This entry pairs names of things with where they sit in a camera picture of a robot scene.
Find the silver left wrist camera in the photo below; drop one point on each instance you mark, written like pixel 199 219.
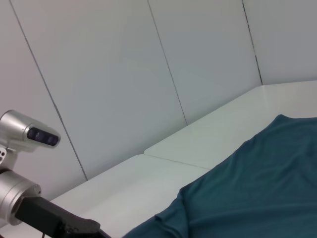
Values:
pixel 24 129

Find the silver left camera mount bracket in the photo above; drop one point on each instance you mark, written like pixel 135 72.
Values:
pixel 7 158

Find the teal blue FREE t-shirt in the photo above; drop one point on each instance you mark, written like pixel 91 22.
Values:
pixel 247 186

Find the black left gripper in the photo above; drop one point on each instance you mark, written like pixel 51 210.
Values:
pixel 54 220

